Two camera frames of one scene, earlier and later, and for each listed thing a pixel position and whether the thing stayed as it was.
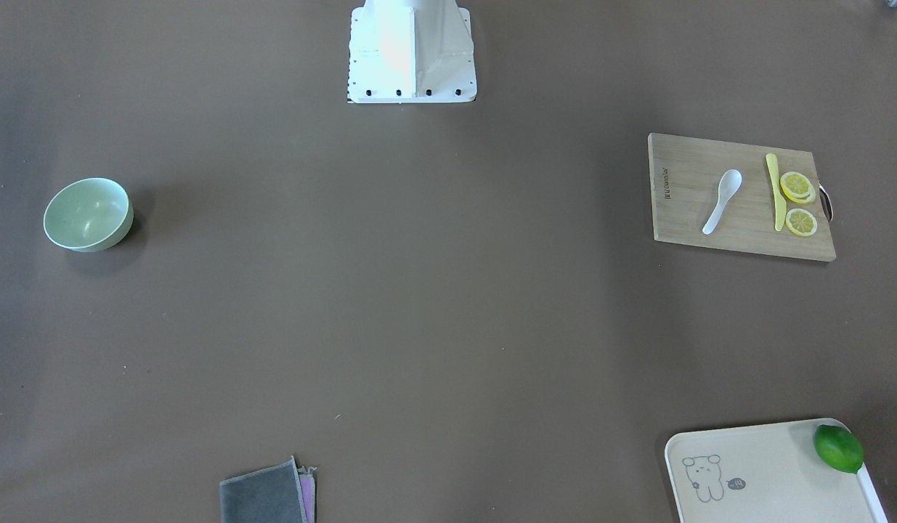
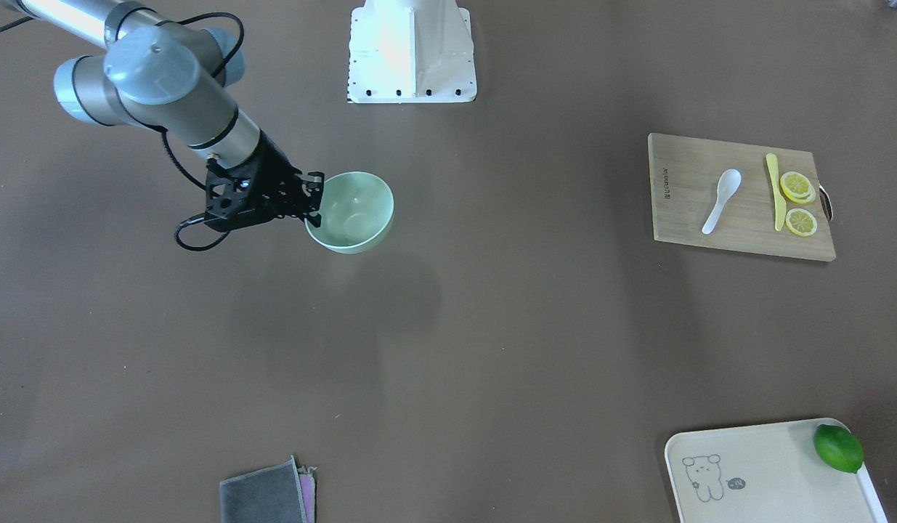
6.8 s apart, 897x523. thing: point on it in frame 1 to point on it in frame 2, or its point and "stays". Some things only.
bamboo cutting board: [685, 193] stays
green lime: [839, 448] stays
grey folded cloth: [282, 493] stays
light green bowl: [89, 215] to [358, 211]
